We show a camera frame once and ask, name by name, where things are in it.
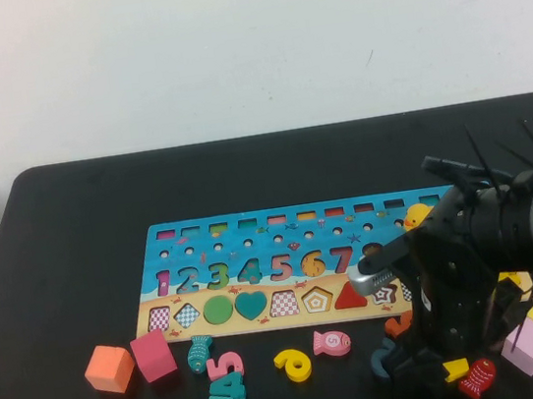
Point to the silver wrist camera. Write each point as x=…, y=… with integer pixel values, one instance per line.
x=369, y=280

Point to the yellow number six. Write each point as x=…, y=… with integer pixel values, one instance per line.
x=283, y=357

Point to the pink wooden fish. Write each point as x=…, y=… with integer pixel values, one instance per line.
x=331, y=341

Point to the yellow equals sign piece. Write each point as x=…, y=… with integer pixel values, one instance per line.
x=510, y=278

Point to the pink number five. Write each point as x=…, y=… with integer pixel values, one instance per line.
x=216, y=369

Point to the teal heart piece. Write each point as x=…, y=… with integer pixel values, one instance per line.
x=251, y=303

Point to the yellow pentagon piece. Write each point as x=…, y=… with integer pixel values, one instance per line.
x=456, y=368

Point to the blue wooden puzzle board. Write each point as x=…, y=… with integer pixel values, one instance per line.
x=254, y=253

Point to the orange number ten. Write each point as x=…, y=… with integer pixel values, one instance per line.
x=398, y=327

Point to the yellow rubber duck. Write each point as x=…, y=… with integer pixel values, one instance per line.
x=418, y=217

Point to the light pink foam cube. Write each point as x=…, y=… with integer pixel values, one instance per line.
x=531, y=348

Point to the green circle piece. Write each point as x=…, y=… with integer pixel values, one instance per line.
x=218, y=309

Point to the dark blue number nine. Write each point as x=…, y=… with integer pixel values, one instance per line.
x=378, y=365

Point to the teal number four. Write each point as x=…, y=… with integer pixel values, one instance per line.
x=233, y=387

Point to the red triangle piece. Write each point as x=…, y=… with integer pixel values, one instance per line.
x=348, y=301

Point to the red wooden fish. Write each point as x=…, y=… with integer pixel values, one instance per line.
x=476, y=380

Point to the teal wooden fish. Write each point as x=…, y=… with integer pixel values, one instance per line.
x=199, y=354

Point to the crimson foam cube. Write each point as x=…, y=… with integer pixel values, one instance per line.
x=153, y=356

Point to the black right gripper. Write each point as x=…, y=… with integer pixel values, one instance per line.
x=447, y=283

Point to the orange foam cube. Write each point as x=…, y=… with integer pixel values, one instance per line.
x=109, y=370

